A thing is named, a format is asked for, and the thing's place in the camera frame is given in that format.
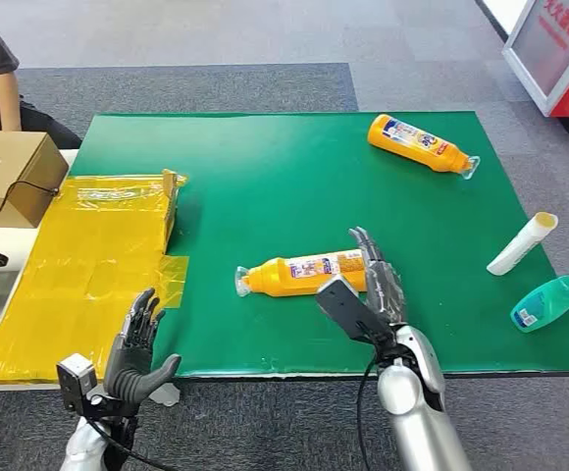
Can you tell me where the teal plastic bottle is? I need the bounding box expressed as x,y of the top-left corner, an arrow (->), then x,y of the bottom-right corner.
508,275 -> 569,335

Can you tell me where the orange bottle with clear cap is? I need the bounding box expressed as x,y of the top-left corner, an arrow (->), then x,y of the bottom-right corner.
367,113 -> 481,182
234,248 -> 369,299

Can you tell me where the white tube bottle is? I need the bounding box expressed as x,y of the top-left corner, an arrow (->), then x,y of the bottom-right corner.
486,211 -> 559,278

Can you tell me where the white and red sign stand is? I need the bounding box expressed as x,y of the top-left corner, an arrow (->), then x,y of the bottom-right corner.
502,0 -> 569,120

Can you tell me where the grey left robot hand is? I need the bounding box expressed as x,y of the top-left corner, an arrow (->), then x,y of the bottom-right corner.
102,288 -> 183,405

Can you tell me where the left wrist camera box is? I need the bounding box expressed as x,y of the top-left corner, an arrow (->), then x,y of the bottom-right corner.
56,353 -> 100,415

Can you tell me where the green table mat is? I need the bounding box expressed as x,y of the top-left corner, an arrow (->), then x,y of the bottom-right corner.
67,111 -> 569,381

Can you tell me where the brown cardboard box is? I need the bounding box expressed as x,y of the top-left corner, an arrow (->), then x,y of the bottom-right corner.
0,131 -> 70,230

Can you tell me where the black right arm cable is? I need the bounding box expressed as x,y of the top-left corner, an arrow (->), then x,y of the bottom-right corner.
355,355 -> 380,471

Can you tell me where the yellow taped flat box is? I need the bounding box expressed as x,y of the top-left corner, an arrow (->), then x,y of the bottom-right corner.
0,169 -> 190,386

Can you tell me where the black right wrist camera plate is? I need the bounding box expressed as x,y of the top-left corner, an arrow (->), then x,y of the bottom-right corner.
314,274 -> 394,347

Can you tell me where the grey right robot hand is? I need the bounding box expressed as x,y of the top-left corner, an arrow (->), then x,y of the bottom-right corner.
348,227 -> 409,330

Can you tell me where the thin black cable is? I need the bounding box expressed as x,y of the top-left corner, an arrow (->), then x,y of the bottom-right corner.
0,179 -> 61,253

